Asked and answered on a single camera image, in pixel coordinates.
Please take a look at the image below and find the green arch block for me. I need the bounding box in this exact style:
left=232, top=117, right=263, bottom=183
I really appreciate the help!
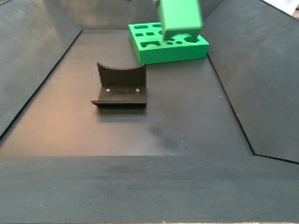
left=157, top=0, right=203, bottom=40

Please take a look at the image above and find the black curved fixture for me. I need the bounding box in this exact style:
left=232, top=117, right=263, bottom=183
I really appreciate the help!
left=91, top=63, right=147, bottom=107

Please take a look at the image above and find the green shape sorter board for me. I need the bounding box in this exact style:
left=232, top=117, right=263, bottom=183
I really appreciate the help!
left=128, top=22, right=210, bottom=64

